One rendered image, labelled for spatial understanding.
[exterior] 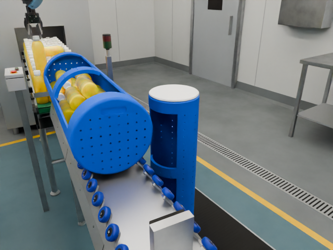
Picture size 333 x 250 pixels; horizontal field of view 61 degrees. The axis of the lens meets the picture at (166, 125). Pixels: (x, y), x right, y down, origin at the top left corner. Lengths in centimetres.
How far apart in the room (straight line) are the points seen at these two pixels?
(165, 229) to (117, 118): 43
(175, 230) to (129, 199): 33
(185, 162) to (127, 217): 81
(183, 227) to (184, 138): 93
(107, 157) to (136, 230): 27
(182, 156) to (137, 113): 69
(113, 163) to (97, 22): 544
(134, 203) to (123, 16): 582
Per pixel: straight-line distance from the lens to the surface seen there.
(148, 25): 687
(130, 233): 84
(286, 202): 255
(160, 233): 64
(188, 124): 152
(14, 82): 192
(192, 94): 153
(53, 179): 252
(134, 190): 98
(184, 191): 175
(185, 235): 68
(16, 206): 261
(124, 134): 96
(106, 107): 91
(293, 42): 444
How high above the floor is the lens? 153
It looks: 25 degrees down
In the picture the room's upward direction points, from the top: straight up
